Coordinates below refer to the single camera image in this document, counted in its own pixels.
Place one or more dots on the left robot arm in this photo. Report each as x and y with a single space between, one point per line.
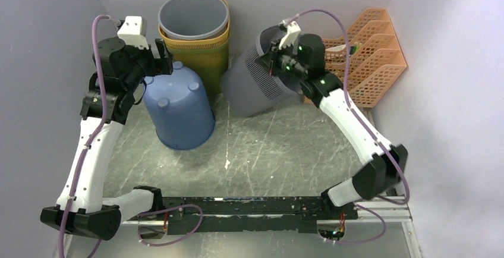
81 208

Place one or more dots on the aluminium rail frame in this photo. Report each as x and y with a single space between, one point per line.
377 206

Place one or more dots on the light grey plastic bin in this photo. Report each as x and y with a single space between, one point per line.
193 19

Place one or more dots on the dark grey mesh bin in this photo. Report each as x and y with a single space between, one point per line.
248 88

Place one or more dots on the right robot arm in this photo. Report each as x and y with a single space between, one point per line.
383 163

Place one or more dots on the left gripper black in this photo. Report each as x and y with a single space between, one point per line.
166 66

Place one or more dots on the olive green mesh bin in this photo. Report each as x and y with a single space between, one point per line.
208 64

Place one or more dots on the blue plastic bin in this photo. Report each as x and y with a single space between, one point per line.
179 108

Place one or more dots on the yellow mesh bin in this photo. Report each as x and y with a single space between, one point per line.
196 44

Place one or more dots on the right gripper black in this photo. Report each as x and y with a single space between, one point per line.
274 57

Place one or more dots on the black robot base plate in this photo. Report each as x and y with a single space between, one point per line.
237 214

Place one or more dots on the orange plastic file organizer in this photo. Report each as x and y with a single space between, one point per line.
376 60

